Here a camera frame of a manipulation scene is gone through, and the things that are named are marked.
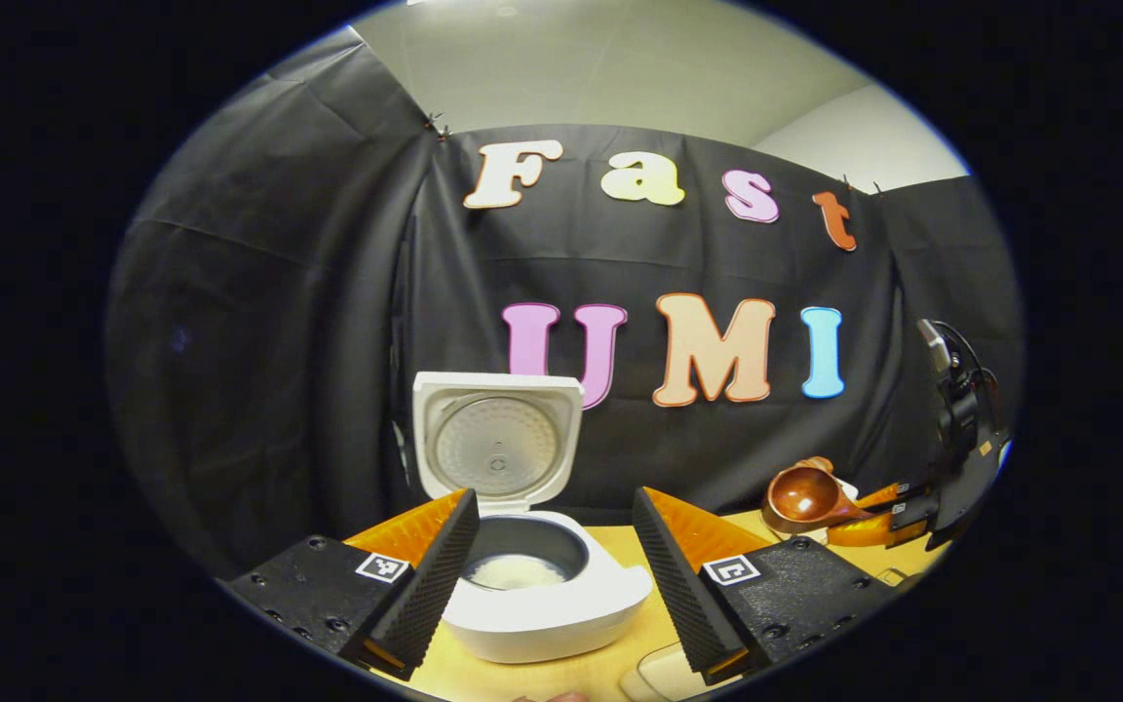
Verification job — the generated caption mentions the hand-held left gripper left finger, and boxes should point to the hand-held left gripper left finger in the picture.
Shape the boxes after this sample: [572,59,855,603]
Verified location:
[218,487,483,683]

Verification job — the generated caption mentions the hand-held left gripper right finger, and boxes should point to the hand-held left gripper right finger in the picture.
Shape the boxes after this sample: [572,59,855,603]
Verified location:
[630,486,902,687]

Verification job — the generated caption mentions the brown wooden spoon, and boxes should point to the brown wooden spoon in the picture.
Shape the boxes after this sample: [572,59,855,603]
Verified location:
[761,463,876,534]

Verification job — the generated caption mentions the white rice grains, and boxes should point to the white rice grains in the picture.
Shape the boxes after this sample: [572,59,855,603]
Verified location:
[467,554,567,592]

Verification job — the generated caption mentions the white rice cooker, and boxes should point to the white rice cooker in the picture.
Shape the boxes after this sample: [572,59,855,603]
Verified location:
[411,370,655,665]

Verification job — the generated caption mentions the white toaster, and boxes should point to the white toaster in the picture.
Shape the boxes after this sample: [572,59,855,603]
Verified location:
[784,476,861,545]

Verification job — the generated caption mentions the black backdrop cloth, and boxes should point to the black backdrop cloth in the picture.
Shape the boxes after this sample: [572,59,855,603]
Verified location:
[105,27,1026,586]

